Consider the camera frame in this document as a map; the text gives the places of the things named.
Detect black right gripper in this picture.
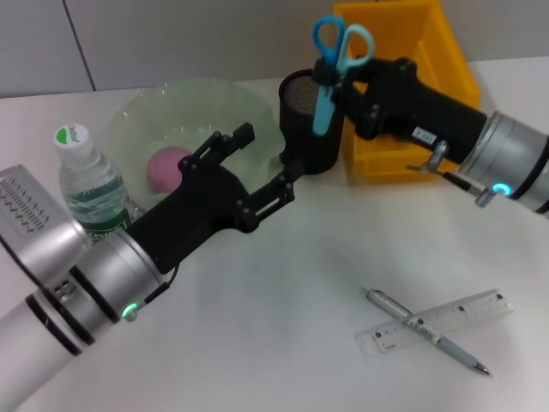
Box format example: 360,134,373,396
314,57,489,166

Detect pink peach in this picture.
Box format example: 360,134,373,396
146,146,192,194

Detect yellow plastic bin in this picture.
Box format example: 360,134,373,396
333,0,482,185

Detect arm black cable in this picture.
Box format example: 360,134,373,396
406,140,511,208
143,262,181,306

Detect white grey ballpoint pen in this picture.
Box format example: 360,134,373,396
360,287,492,378

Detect clear plastic ruler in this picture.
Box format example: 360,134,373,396
355,288,516,358

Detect clear plastic water bottle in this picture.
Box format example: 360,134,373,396
52,123,145,248

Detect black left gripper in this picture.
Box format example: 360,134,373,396
126,122,305,276

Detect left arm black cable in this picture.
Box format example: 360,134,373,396
143,262,181,306

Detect black mesh pen holder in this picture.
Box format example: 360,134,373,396
277,69,347,176

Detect blue scissors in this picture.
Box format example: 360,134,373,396
311,15,376,137

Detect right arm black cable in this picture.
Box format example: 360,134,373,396
406,140,511,208

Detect green glass fruit plate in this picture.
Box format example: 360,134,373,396
106,76,287,207

